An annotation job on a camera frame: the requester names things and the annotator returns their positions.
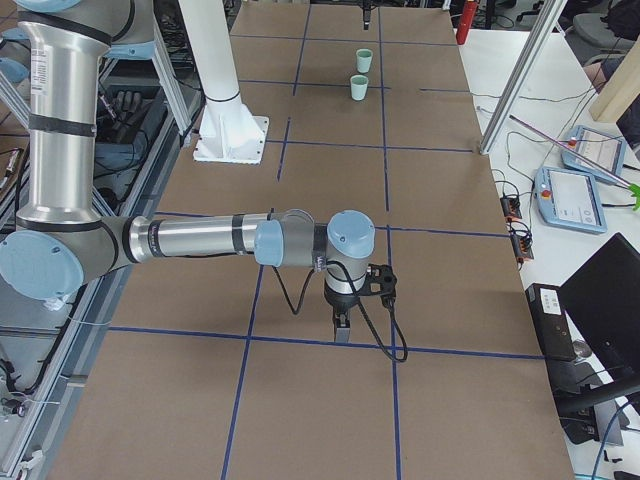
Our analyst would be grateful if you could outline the black monitor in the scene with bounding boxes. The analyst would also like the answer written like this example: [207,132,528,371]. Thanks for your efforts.
[559,233,639,380]

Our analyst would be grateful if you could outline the black power strip right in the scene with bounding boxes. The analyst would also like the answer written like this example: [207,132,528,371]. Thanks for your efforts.
[512,235,534,264]

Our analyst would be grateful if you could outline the red cylinder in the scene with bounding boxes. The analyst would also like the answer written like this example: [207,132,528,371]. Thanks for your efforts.
[456,0,478,45]

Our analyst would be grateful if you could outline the pale green cup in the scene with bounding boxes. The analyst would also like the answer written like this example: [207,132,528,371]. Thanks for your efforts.
[350,74,369,101]
[356,48,373,74]

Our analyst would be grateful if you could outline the white mount base plate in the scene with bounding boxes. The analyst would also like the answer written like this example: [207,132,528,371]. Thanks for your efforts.
[193,100,270,164]

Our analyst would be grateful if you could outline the far blue teach pendant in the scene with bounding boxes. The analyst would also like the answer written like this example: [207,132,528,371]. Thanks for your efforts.
[561,125,626,183]

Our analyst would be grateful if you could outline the blue teach pendant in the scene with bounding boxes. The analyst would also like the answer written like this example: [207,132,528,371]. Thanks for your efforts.
[561,125,626,183]
[534,166,607,234]

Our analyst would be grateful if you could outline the aluminium frame post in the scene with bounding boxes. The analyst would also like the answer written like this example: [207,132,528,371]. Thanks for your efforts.
[479,0,567,155]

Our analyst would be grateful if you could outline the black power strip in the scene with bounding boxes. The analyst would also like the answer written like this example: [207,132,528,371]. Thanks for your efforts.
[512,235,534,264]
[500,195,522,222]

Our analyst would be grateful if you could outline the near blue teach pendant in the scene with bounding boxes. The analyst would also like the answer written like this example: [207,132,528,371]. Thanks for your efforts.
[534,166,607,234]

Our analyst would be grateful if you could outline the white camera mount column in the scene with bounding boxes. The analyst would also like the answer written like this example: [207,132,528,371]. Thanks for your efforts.
[179,0,241,105]

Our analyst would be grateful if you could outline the black computer box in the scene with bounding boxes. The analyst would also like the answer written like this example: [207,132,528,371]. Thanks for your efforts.
[525,283,593,363]

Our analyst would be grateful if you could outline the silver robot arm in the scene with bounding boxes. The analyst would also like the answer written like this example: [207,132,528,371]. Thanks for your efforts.
[1,1,375,343]

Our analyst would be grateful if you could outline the brown paper table cover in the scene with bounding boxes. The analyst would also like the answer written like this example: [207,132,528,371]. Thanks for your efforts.
[50,2,573,479]

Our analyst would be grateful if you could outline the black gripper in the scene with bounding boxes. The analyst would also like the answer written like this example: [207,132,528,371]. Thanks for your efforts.
[362,0,373,29]
[324,287,359,344]

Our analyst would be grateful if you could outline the metal reacher grabber stick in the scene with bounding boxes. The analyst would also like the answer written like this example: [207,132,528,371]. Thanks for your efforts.
[508,115,640,212]

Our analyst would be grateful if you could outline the black power strip left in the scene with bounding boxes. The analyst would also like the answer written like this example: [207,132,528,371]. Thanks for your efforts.
[500,195,522,222]

